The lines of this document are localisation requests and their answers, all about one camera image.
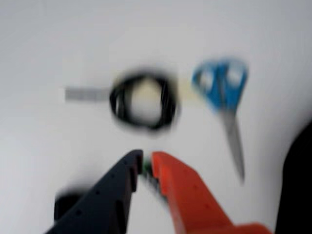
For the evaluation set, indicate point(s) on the dark navy gripper finger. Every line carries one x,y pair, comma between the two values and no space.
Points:
102,202

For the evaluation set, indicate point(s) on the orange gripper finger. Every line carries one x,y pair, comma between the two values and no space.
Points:
192,202

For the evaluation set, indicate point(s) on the green and black marker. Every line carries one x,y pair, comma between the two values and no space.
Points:
147,165

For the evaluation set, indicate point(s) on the black fabric bag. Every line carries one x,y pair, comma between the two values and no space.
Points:
299,185

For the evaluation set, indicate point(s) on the beige masking tape patch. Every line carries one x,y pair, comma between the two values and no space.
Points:
189,90

